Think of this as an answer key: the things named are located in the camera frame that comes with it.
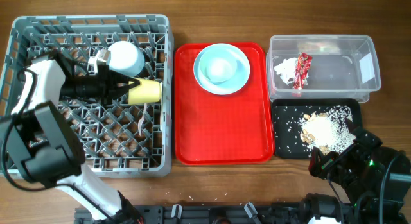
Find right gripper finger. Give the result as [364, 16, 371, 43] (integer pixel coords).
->
[308, 147, 326, 173]
[345, 118, 358, 134]

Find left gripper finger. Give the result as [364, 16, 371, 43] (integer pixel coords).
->
[115, 85, 141, 99]
[114, 73, 141, 87]

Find rice and nut leftovers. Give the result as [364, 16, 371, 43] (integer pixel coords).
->
[301, 113, 355, 154]

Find light blue bowl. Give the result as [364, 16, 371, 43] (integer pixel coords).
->
[108, 41, 145, 77]

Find yellow plastic cup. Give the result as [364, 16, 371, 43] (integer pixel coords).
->
[128, 78, 160, 105]

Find white plastic fork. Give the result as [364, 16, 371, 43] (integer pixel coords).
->
[137, 103, 148, 137]

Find white plastic spoon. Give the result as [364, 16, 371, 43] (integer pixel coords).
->
[159, 82, 164, 125]

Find red snack wrapper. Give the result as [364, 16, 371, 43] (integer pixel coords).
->
[293, 53, 312, 90]

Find white tissue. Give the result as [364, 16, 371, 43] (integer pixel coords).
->
[274, 58, 297, 85]

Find green small bowl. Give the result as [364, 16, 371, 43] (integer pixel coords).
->
[199, 47, 238, 84]

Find light blue plate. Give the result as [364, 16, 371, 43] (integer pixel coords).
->
[193, 43, 250, 95]

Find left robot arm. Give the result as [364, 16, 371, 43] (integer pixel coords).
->
[1, 50, 144, 223]

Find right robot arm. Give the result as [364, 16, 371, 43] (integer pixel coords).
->
[300, 120, 410, 223]

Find grey dishwasher rack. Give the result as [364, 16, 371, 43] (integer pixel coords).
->
[1, 14, 174, 178]

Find black plastic tray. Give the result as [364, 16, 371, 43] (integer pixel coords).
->
[271, 98, 362, 159]

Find clear plastic bin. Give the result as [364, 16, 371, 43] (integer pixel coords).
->
[266, 35, 381, 103]

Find red plastic tray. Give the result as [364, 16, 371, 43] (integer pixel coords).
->
[173, 42, 274, 166]

